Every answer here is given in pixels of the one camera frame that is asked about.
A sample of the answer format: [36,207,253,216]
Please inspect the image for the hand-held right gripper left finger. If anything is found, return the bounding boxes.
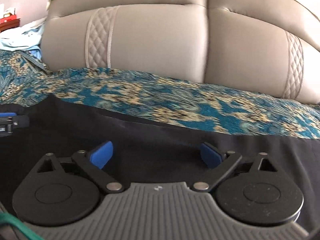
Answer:
[36,141,125,193]

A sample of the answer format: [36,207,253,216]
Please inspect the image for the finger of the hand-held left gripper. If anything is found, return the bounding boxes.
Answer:
[0,111,30,137]

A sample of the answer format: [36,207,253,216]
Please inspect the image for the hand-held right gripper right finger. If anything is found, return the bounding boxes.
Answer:
[191,142,278,193]

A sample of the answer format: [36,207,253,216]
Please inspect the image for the black pants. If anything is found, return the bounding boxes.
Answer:
[0,95,320,233]

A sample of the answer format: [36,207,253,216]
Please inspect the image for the teal paisley blanket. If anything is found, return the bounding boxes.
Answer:
[0,49,320,140]

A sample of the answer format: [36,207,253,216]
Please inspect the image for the light blue cloth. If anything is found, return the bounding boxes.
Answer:
[0,17,47,63]

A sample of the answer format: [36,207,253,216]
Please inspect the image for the wooden cabinet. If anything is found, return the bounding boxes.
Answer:
[0,19,21,33]

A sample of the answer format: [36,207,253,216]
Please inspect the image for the beige leather headboard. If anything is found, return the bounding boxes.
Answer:
[40,0,320,105]

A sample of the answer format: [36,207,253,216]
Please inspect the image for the green cable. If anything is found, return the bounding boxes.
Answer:
[0,214,44,240]

